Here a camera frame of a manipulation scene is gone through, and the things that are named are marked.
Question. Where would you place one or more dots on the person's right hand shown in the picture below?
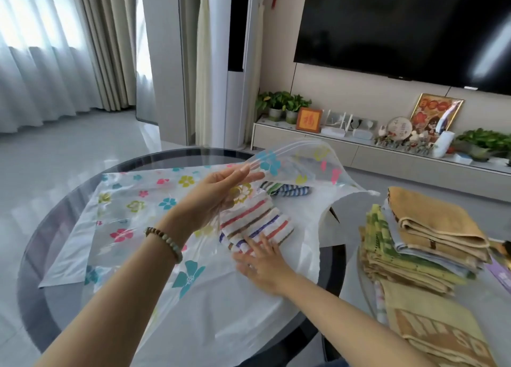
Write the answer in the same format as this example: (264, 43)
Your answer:
(267, 269)

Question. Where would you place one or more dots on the person's left hand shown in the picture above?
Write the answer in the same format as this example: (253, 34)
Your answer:
(201, 203)

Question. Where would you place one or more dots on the person's left thumb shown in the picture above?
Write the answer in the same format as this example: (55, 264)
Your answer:
(229, 171)

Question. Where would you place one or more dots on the person's right thumb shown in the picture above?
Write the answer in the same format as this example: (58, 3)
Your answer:
(243, 262)

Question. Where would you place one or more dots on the red blue striped towel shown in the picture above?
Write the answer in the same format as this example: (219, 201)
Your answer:
(259, 219)

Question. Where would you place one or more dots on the clear floral plastic storage bag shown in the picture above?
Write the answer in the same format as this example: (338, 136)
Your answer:
(131, 207)

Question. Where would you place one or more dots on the person's left forearm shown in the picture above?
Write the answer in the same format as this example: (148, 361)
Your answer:
(119, 299)

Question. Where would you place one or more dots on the person's right forearm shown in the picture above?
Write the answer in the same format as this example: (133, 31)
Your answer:
(351, 326)

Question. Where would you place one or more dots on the green blue striped towel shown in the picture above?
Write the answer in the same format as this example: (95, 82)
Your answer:
(285, 189)

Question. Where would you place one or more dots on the white standing air conditioner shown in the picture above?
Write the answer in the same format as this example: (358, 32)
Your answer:
(239, 99)

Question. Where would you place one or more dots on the potted green plant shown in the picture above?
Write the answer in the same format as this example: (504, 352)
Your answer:
(273, 101)
(295, 105)

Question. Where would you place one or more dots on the orange framed picture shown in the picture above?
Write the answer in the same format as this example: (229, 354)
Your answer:
(308, 120)

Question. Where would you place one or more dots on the cream tied curtain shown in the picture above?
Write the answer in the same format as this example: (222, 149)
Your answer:
(202, 67)

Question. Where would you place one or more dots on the white router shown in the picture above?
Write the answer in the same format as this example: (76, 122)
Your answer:
(335, 130)

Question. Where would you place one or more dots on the small white box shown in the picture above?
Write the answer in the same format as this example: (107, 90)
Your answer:
(362, 134)

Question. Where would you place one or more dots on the green checkered folded towel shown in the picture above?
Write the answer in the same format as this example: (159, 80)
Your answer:
(379, 235)

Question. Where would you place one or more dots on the pink white striped cloth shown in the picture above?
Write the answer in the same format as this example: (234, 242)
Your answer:
(380, 303)

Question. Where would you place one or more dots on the beige television cabinet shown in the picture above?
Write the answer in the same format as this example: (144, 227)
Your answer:
(383, 161)

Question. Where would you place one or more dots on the tan folded towel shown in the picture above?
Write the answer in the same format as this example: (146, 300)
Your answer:
(403, 275)

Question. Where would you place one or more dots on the round decorative plate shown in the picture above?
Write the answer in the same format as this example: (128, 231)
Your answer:
(400, 128)

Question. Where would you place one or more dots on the beige curtain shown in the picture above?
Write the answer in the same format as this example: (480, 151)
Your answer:
(107, 39)

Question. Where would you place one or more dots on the group of small figurines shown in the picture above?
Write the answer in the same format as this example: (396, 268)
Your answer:
(407, 143)

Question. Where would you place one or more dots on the light blue folded towel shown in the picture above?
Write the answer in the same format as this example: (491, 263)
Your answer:
(427, 257)

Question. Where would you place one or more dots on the orange brown folded towel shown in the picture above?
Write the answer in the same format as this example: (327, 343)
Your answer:
(433, 219)

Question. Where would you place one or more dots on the beige towel with brown print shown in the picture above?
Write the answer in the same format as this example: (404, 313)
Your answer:
(435, 330)

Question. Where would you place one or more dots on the gold framed picture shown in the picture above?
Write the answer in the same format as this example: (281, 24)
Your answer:
(435, 113)

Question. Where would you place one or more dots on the black flat screen television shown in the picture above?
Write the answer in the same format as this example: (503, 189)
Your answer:
(399, 23)

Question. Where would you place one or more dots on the sheer white curtain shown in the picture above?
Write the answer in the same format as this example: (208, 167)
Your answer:
(36, 51)

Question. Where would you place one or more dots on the leafy green plant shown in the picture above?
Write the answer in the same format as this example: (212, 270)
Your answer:
(485, 141)

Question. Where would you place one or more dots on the purple packet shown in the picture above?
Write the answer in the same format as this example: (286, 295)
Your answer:
(502, 275)

